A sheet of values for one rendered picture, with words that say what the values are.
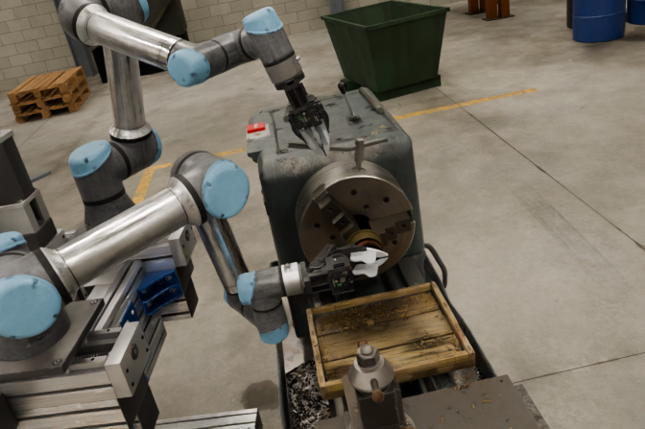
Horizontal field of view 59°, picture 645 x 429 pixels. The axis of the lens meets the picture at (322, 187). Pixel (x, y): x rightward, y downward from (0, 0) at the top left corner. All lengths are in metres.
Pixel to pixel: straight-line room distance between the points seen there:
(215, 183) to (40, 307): 0.38
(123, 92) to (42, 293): 0.70
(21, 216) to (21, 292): 0.41
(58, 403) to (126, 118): 0.75
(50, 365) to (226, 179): 0.49
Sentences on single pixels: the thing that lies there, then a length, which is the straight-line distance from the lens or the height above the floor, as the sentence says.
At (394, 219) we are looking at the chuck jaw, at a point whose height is 1.10.
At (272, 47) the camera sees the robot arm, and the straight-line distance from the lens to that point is 1.25.
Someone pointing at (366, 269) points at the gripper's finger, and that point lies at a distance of 1.40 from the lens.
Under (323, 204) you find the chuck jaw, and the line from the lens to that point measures 1.46.
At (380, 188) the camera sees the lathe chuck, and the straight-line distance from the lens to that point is 1.50.
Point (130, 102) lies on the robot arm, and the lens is 1.66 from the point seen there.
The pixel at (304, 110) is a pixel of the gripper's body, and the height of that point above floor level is 1.46.
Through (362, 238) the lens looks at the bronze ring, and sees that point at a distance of 1.42.
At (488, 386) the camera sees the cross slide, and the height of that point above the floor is 0.97.
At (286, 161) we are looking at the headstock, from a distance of 1.63.
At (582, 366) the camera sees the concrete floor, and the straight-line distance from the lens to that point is 2.73.
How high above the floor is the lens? 1.83
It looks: 24 degrees down
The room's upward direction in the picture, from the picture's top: 11 degrees counter-clockwise
